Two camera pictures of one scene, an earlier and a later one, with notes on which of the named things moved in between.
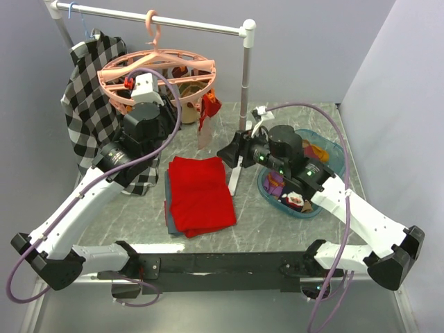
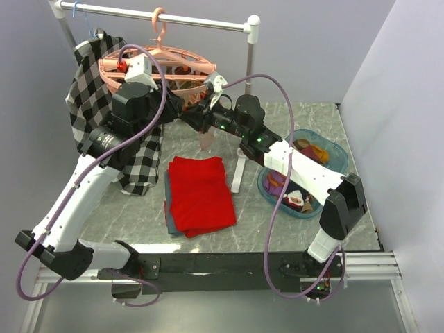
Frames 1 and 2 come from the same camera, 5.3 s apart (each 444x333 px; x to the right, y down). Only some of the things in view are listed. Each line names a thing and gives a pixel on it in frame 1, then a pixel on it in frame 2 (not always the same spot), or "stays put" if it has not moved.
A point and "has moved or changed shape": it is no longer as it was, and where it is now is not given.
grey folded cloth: (167, 203) stays put
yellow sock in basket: (322, 155) stays put
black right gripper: (242, 140) → (200, 120)
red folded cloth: (200, 198) stays put
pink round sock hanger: (162, 76) has moved or changed shape
